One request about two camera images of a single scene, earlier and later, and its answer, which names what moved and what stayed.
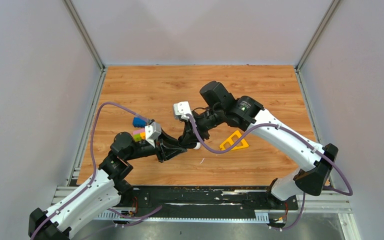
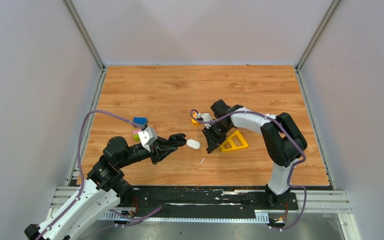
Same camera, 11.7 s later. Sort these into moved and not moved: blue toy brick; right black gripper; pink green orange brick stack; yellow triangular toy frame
Moved: right black gripper
Not moved: pink green orange brick stack; yellow triangular toy frame; blue toy brick
